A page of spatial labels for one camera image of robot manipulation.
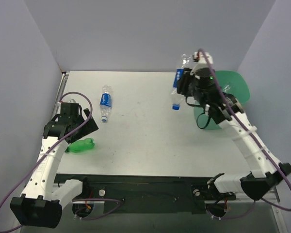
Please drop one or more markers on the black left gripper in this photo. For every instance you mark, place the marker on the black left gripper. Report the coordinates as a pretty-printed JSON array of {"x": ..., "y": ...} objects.
[{"x": 86, "y": 124}]

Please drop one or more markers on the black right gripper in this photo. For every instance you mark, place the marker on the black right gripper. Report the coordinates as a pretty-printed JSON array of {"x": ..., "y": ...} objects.
[{"x": 184, "y": 81}]

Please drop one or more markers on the Pepsi bottle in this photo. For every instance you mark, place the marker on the Pepsi bottle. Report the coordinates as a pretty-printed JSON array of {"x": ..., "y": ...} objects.
[
  {"x": 106, "y": 103},
  {"x": 182, "y": 66},
  {"x": 227, "y": 87}
]

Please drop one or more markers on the green plastic bottle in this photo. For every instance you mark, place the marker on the green plastic bottle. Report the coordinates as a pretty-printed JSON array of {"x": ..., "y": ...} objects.
[{"x": 80, "y": 146}]

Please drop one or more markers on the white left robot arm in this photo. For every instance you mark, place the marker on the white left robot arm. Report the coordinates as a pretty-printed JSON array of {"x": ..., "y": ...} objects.
[{"x": 39, "y": 205}]

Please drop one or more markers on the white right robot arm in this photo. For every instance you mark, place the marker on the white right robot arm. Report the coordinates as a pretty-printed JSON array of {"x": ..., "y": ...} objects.
[{"x": 266, "y": 171}]

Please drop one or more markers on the green plastic bin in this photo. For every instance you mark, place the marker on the green plastic bin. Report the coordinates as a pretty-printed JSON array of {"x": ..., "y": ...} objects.
[{"x": 240, "y": 91}]

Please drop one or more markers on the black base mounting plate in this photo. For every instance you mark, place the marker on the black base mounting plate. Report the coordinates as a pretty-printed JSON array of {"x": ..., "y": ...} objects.
[{"x": 151, "y": 194}]

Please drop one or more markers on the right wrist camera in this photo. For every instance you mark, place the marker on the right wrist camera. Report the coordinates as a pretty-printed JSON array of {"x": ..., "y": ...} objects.
[{"x": 200, "y": 61}]

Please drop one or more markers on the aluminium rail right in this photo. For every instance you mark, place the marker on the aluminium rail right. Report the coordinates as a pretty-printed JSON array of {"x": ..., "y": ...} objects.
[{"x": 271, "y": 196}]

